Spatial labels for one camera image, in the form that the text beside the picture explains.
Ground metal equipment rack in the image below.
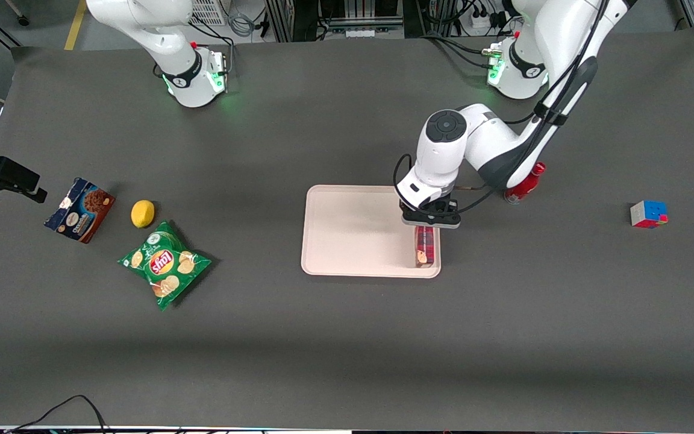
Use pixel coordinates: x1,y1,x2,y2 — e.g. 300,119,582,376
264,0,504,43

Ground red cookie box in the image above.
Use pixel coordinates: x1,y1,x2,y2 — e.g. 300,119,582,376
414,226,436,269

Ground pale pink plastic tray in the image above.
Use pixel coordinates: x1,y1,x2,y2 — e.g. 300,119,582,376
301,184,442,279

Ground black right base cable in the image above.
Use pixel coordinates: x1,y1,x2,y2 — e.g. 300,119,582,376
189,18,236,61

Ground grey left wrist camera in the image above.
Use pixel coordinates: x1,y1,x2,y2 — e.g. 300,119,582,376
400,200,462,230

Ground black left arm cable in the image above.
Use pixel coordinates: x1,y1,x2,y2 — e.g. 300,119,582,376
393,0,611,215

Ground grey coiled cable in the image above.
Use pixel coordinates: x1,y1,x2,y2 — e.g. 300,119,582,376
227,0,258,38

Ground blue chocolate cookie box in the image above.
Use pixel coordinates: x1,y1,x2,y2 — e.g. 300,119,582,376
44,177,116,244

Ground chair leg with caster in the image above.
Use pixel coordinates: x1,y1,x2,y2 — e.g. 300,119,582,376
4,0,30,27

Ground white vented box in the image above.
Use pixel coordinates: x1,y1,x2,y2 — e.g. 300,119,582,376
189,0,230,27

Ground green chips bag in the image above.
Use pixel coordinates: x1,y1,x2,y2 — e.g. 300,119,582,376
117,221,213,312

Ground red drink bottle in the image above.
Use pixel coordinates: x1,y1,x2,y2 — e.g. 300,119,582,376
504,162,548,204

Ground black left base cables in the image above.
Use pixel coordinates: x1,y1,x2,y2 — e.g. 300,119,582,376
422,33,498,70

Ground thin black table cable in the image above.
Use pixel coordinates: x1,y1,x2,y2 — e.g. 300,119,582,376
7,395,110,434

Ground colourful puzzle cube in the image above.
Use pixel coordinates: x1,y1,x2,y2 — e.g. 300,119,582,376
630,200,669,229

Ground yellow lemon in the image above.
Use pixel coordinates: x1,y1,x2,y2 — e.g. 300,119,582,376
131,200,156,229

